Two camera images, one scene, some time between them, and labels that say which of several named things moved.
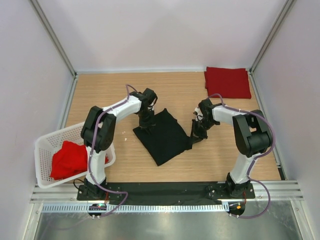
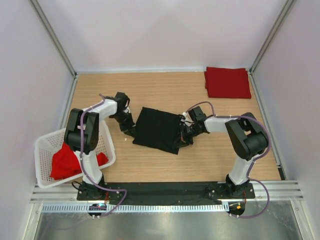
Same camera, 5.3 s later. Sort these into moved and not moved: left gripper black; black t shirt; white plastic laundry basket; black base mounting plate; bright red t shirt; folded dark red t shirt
Moved: left gripper black; black t shirt
Not moved: white plastic laundry basket; black base mounting plate; folded dark red t shirt; bright red t shirt
